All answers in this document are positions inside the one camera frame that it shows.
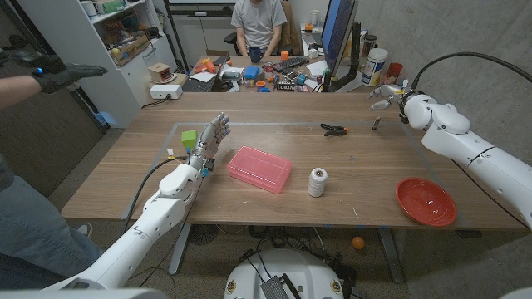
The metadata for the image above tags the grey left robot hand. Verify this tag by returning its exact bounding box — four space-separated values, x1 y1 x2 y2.
187 111 232 172

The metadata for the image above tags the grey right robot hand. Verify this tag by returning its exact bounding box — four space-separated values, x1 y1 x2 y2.
367 82 406 112

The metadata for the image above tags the person forearm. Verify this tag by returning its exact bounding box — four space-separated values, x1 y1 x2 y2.
0 76 42 110

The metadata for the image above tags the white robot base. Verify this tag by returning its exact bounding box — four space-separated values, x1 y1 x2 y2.
223 248 345 299

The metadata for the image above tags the pink clamshell container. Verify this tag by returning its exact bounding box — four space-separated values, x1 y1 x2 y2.
226 145 293 195

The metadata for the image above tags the orange hand tool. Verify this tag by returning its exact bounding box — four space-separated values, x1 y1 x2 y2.
194 57 233 75

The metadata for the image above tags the white thread spool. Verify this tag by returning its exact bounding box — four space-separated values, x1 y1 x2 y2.
308 167 328 199

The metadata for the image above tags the red bowl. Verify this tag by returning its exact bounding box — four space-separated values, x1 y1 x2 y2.
395 177 458 228

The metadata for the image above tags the green cube block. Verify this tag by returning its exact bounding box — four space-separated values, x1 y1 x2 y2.
180 129 199 151

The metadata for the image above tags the white tub blue label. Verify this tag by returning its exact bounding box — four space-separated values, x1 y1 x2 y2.
361 47 389 87

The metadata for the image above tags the black monitor stand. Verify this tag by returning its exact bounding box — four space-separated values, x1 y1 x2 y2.
322 22 362 93

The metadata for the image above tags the dark jar black lid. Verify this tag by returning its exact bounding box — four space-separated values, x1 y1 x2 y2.
360 34 378 58

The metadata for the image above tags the black laptop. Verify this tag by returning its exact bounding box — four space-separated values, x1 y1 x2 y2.
181 56 229 93

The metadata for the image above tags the white power box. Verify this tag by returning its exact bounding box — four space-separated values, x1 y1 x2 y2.
148 84 184 100

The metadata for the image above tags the black spring clamp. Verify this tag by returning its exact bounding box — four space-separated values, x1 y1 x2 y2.
319 122 349 138

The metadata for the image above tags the black computer monitor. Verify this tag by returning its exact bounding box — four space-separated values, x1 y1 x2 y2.
321 0 359 78

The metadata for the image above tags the small beige box device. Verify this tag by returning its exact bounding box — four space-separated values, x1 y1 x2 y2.
147 62 177 85

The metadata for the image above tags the black keyboard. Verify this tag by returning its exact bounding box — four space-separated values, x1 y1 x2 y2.
273 56 311 74

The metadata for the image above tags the grey table leg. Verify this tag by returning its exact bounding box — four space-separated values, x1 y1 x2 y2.
168 223 192 276
377 227 405 285

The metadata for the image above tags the brown jacket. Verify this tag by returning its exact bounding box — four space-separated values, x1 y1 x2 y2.
280 0 303 56

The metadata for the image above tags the cardboard box with tools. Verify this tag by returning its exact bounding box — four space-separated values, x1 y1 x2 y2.
110 33 151 67

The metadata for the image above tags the seated person grey shirt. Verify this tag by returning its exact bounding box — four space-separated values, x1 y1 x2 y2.
230 0 288 57

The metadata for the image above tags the white shelf unit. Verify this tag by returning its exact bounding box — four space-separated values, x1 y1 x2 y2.
16 0 178 129

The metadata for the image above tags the black and white teleoperation glove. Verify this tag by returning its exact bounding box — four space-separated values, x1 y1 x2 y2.
31 61 109 95

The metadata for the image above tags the grey heat sink module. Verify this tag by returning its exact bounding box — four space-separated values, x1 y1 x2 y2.
260 276 290 299

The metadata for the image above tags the standing person in jeans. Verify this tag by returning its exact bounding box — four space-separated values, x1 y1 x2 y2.
0 153 105 287

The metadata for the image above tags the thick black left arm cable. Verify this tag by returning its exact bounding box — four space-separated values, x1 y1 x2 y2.
122 155 190 221

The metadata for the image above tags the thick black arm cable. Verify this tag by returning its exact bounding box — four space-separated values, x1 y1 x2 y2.
409 51 532 95
122 155 190 221

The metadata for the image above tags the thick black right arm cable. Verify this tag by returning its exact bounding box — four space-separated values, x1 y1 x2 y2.
409 51 532 95

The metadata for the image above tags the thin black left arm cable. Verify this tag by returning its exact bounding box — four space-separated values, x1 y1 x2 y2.
136 169 205 287

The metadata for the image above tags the black floor cable bundle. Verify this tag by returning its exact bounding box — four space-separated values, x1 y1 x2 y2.
236 226 358 287

